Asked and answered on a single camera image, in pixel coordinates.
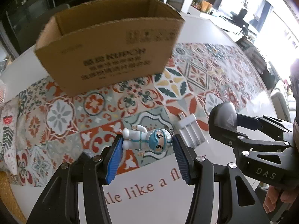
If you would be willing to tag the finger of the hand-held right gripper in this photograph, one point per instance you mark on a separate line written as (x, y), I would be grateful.
(257, 145)
(247, 122)

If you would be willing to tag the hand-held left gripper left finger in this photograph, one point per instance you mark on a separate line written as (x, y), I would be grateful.
(113, 161)

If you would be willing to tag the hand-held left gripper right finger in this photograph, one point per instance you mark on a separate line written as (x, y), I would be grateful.
(182, 161)

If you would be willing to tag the dark grey computer mouse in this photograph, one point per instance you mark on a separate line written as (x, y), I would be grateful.
(222, 119)

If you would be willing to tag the white and blue toy figurine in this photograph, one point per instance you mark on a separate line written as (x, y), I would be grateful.
(140, 136)

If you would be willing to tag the brown cardboard box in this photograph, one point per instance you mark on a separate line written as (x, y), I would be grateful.
(105, 63)

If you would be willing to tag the person's right hand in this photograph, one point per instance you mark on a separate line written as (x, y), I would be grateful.
(282, 196)

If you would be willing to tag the white battery charger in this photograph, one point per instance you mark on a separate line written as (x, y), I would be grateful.
(191, 130)

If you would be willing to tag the patterned table runner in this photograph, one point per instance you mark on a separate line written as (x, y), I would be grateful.
(70, 112)

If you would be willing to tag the floral cloth tissue pouch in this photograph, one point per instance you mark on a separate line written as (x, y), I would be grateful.
(9, 130)

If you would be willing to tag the golden woven box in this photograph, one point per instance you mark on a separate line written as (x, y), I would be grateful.
(7, 196)

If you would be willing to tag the white fruit basket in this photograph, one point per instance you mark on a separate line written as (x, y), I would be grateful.
(1, 91)

